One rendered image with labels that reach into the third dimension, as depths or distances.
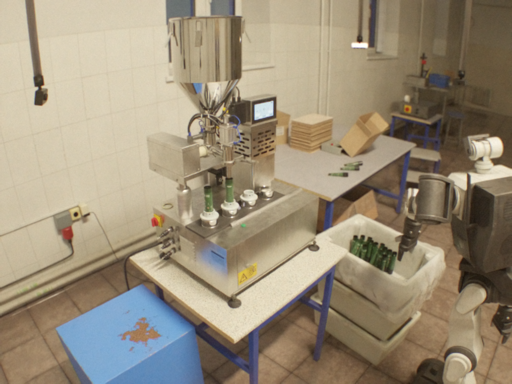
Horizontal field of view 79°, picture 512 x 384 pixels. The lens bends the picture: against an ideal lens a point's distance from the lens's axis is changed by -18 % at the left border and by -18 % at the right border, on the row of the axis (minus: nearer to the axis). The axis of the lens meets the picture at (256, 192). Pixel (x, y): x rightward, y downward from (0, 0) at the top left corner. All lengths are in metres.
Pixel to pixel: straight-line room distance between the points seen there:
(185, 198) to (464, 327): 1.23
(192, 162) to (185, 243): 0.34
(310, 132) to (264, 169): 1.40
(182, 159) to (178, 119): 1.71
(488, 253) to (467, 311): 0.31
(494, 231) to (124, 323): 1.48
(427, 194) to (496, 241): 0.26
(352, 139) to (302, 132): 0.42
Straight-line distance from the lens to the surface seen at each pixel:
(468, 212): 1.20
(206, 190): 1.38
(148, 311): 1.74
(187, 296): 1.56
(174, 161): 1.45
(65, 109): 2.63
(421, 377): 2.09
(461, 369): 1.64
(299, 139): 3.12
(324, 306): 1.95
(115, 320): 1.74
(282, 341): 2.37
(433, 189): 1.18
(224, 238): 1.39
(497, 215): 1.15
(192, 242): 1.50
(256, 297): 1.54
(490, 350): 2.69
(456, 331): 1.59
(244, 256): 1.43
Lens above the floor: 1.77
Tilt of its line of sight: 25 degrees down
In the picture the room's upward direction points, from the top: straight up
